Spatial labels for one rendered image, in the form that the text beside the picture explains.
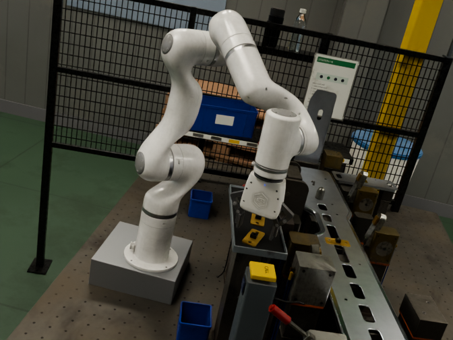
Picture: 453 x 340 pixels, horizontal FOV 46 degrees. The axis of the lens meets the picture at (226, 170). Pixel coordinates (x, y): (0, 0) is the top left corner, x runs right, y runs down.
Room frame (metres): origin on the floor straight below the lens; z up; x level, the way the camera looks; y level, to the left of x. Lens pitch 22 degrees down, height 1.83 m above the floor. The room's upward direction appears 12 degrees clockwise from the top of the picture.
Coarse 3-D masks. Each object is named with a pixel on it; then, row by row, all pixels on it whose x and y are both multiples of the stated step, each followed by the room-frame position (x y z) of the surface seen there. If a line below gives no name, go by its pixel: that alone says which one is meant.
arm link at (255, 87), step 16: (240, 48) 1.36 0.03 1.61; (256, 48) 1.39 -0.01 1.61; (240, 64) 1.33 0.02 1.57; (256, 64) 1.33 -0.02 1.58; (240, 80) 1.31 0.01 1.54; (256, 80) 1.29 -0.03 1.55; (240, 96) 1.32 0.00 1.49; (256, 96) 1.29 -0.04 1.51; (272, 96) 1.30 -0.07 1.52; (288, 96) 1.30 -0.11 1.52; (304, 112) 1.29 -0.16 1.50; (304, 128) 1.25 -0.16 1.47; (304, 144) 1.22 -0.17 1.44
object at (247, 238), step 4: (252, 232) 1.23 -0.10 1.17; (256, 232) 1.25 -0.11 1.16; (260, 232) 1.25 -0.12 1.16; (248, 236) 1.22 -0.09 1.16; (252, 236) 1.21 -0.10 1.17; (256, 236) 1.21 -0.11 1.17; (260, 236) 1.23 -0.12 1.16; (244, 240) 1.19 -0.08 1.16; (248, 240) 1.20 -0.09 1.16; (252, 240) 1.20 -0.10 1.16; (256, 240) 1.20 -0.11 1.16; (248, 244) 1.18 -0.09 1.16; (252, 244) 1.18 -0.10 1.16; (256, 244) 1.18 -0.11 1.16
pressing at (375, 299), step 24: (312, 192) 1.98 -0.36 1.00; (336, 192) 2.04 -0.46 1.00; (336, 216) 1.81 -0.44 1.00; (336, 264) 1.45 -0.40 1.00; (336, 288) 1.32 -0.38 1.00; (360, 288) 1.35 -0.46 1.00; (336, 312) 1.20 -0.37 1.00; (360, 312) 1.23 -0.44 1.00; (384, 312) 1.25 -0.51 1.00; (360, 336) 1.12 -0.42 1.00; (384, 336) 1.14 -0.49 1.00
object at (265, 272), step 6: (252, 264) 1.09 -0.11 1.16; (258, 264) 1.10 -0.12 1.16; (264, 264) 1.10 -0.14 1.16; (270, 264) 1.11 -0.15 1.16; (252, 270) 1.07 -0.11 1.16; (258, 270) 1.07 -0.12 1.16; (264, 270) 1.08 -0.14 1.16; (270, 270) 1.08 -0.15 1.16; (252, 276) 1.05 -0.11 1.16; (258, 276) 1.05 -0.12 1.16; (264, 276) 1.05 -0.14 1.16; (270, 276) 1.06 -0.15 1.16
